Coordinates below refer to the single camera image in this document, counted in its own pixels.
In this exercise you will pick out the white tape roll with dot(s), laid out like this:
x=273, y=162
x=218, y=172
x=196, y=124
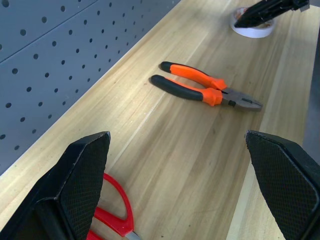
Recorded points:
x=257, y=31

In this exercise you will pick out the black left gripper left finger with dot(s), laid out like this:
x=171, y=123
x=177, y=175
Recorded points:
x=75, y=180

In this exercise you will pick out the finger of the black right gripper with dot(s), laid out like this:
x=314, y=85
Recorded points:
x=265, y=17
x=270, y=6

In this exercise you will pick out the grey perforated pegboard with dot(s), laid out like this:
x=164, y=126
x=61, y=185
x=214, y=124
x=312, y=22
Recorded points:
x=50, y=62

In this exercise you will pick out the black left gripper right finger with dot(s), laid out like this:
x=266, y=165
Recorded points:
x=285, y=180

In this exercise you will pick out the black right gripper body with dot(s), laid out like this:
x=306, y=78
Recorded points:
x=302, y=5

